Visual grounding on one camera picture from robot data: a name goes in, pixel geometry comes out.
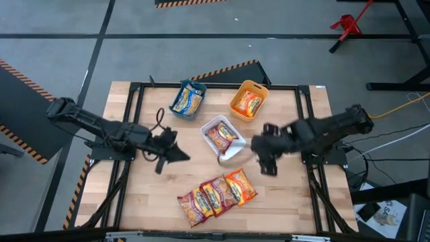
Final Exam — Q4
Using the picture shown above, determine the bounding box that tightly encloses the black desk leg frame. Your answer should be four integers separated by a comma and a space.
337, 0, 430, 92

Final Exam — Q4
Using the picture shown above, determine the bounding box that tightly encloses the black beam with silver brackets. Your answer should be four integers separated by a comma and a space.
0, 227, 430, 242

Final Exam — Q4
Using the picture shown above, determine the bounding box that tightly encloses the blue Maruchan noodle packet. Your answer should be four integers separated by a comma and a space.
172, 87, 204, 118

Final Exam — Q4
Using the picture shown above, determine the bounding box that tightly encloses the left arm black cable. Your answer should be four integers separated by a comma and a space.
148, 107, 166, 133

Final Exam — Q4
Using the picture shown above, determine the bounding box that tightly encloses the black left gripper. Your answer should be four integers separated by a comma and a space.
147, 127, 191, 175

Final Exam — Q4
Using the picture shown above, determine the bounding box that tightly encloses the printed white paper sheet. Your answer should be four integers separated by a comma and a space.
353, 199, 408, 240

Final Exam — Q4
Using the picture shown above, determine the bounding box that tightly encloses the teal plastic bin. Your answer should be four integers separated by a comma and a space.
168, 79, 208, 121

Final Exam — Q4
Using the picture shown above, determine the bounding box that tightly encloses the dark grey bar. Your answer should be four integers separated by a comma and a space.
0, 143, 25, 159

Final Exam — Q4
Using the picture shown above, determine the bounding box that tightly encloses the orange plastic bin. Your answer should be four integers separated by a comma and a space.
229, 79, 270, 122

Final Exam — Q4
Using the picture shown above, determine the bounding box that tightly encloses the black aluminium table frame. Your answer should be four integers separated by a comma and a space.
75, 75, 357, 235

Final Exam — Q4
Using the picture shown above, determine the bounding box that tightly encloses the yellow extension cable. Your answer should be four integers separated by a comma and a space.
368, 96, 430, 120

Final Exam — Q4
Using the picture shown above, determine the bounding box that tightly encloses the black hazard-striped ramp mat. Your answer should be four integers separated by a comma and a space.
181, 59, 271, 85

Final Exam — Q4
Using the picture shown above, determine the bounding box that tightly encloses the blue noodle packet silver back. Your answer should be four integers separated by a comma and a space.
185, 83, 205, 96

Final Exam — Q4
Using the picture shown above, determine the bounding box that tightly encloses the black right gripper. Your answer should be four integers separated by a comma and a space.
249, 122, 297, 177

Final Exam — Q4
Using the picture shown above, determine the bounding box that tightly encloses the red Maruchan noodle packet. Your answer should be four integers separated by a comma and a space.
176, 186, 216, 229
199, 175, 241, 218
205, 121, 240, 155

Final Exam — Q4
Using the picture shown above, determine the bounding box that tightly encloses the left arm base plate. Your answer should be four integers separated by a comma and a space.
85, 140, 137, 162

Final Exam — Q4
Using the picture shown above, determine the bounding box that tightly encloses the red metal stand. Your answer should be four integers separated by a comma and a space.
328, 0, 374, 54

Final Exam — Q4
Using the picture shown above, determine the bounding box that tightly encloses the white plastic bin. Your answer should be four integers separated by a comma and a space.
200, 114, 247, 161

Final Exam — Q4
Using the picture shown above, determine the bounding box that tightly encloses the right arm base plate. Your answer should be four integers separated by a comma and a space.
300, 147, 349, 166

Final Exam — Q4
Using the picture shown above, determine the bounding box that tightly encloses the small hazard-striped mat edge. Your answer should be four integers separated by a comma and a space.
154, 0, 229, 9

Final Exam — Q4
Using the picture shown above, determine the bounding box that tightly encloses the thin white cable loop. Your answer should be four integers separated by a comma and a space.
406, 91, 430, 112

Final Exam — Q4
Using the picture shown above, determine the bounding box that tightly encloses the orange Maruchan noodle packet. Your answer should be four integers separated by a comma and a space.
233, 90, 264, 119
224, 168, 259, 207

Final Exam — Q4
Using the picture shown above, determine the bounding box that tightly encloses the black floor cable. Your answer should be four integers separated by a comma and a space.
349, 122, 430, 144

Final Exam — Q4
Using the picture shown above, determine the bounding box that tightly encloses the large black hazard-striped mat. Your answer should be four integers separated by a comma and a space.
0, 59, 87, 165

